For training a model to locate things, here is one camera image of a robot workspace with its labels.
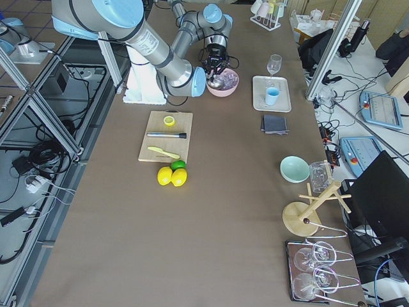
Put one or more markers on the yellow lemon half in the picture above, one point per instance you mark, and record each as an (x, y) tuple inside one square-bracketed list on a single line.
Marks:
[(169, 121)]

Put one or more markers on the blue teach pendant lower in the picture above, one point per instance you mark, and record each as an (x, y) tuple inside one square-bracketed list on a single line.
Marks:
[(359, 152)]

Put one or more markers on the grey folded cloth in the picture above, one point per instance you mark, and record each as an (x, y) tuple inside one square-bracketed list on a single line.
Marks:
[(272, 124)]

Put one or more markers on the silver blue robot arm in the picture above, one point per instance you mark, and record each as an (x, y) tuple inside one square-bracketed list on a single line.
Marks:
[(197, 54), (210, 25)]

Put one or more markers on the blue teach pendant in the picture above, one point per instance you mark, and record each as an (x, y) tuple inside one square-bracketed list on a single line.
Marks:
[(359, 152), (380, 109)]

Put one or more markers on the green lime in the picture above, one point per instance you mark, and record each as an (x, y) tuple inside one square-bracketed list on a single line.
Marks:
[(179, 164)]

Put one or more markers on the dark tray with glass holder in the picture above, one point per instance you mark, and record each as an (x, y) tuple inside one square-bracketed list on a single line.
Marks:
[(345, 281)]

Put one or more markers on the clear plastic ice cubes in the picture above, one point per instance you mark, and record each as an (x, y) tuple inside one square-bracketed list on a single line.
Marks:
[(231, 79)]

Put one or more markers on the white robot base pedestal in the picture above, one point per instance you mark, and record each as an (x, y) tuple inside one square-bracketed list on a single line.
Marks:
[(142, 87)]

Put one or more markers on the upside-down wine glass lower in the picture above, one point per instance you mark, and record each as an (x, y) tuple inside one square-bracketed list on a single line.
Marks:
[(309, 286)]

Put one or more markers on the yellow plastic knife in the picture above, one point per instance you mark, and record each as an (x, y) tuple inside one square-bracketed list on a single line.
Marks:
[(163, 152)]

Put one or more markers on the yellow lemon left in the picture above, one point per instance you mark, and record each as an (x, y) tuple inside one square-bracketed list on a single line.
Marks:
[(164, 175)]

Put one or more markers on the blue teach pendant upper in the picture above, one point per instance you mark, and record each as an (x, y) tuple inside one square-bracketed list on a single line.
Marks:
[(380, 109)]

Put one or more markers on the silver metal ice scoop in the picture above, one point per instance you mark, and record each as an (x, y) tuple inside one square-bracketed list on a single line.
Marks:
[(215, 81)]

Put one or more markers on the light blue cup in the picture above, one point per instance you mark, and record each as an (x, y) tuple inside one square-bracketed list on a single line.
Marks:
[(271, 95)]

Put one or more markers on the silver metal muddler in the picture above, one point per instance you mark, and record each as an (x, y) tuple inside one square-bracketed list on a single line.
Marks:
[(179, 135)]

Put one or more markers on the yellow lemon right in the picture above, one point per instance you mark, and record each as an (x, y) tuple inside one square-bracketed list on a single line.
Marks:
[(179, 177)]

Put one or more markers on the cream rectangular tray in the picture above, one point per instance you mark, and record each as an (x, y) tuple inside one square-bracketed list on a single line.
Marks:
[(259, 86)]

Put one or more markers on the bamboo cutting board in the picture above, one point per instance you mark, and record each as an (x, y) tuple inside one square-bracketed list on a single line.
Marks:
[(173, 145)]

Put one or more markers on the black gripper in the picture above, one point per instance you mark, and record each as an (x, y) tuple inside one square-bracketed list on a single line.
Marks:
[(215, 52)]

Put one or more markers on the aluminium frame post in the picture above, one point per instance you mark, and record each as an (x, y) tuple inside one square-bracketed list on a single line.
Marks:
[(330, 51)]

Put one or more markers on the upside-down wine glass upper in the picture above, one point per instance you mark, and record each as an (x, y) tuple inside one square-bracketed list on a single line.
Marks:
[(308, 258)]

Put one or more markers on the clear wine glass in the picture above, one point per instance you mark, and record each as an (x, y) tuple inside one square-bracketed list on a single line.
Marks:
[(274, 64)]

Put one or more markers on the pink ribbed bowl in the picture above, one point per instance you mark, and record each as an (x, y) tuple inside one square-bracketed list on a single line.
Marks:
[(221, 93)]

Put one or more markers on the black monitor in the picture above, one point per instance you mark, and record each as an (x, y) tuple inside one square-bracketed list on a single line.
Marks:
[(381, 194)]

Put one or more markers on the white wire cup rack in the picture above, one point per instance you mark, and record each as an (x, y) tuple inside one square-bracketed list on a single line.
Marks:
[(267, 13)]

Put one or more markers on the mint green bowl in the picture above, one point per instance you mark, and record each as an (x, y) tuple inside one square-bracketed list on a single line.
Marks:
[(294, 169)]

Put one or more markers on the wooden cup tree stand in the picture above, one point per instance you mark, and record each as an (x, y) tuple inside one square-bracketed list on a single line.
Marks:
[(302, 220)]

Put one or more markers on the upside-down wine glass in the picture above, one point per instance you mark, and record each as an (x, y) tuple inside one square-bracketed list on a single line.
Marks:
[(308, 258), (309, 286)]

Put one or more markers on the clear glass on stand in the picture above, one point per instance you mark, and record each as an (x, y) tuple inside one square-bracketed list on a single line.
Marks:
[(320, 176)]

